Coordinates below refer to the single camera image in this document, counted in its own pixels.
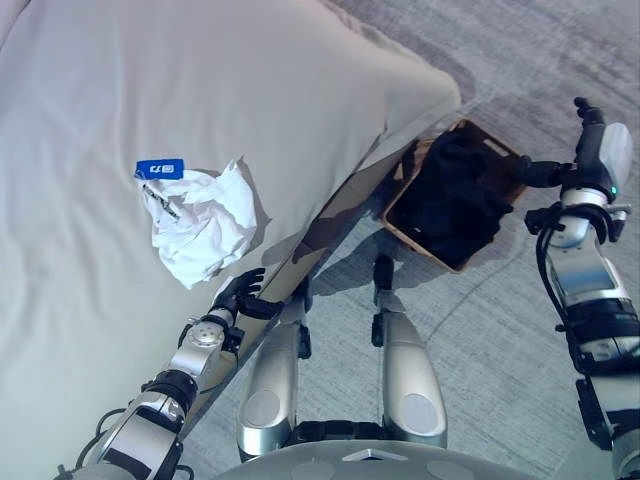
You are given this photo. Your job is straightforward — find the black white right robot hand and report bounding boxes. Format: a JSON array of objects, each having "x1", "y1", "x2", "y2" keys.
[{"x1": 514, "y1": 97, "x2": 634, "y2": 204}]

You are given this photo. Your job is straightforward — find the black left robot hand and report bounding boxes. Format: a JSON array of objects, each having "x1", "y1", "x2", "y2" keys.
[{"x1": 212, "y1": 267, "x2": 286, "y2": 327}]

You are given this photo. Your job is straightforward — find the white garment with blue tag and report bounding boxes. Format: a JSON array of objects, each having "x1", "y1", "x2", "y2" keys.
[{"x1": 133, "y1": 158, "x2": 259, "y2": 291}]

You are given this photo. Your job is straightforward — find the black garment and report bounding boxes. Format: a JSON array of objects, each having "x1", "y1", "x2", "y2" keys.
[{"x1": 393, "y1": 130, "x2": 515, "y2": 269}]

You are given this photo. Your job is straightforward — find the brown wicker basket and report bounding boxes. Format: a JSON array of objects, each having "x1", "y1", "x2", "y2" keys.
[{"x1": 380, "y1": 118, "x2": 529, "y2": 274}]

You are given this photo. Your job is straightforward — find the bed mattress with beige sheet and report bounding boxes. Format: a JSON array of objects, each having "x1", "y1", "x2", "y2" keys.
[{"x1": 0, "y1": 0, "x2": 461, "y2": 480}]

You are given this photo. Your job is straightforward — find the silver left robot leg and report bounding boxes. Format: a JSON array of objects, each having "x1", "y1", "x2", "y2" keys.
[{"x1": 236, "y1": 279, "x2": 315, "y2": 462}]

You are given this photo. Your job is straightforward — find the silver robot leg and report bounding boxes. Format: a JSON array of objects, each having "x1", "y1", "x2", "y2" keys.
[
  {"x1": 369, "y1": 254, "x2": 449, "y2": 450},
  {"x1": 236, "y1": 279, "x2": 315, "y2": 462}
]

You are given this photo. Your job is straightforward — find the robot silver legs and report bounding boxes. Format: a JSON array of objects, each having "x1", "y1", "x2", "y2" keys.
[{"x1": 179, "y1": 133, "x2": 437, "y2": 442}]

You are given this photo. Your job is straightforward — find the silver right robot leg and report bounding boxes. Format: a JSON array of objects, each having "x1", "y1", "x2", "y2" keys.
[{"x1": 369, "y1": 254, "x2": 449, "y2": 450}]

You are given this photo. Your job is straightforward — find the grey robot torso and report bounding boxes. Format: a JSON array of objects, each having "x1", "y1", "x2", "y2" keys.
[{"x1": 64, "y1": 419, "x2": 544, "y2": 480}]

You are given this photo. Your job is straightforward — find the grey carpet rug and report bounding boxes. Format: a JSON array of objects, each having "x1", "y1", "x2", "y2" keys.
[{"x1": 174, "y1": 0, "x2": 640, "y2": 480}]

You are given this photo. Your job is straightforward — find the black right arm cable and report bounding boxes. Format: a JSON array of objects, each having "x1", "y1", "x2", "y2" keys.
[{"x1": 533, "y1": 219, "x2": 591, "y2": 371}]

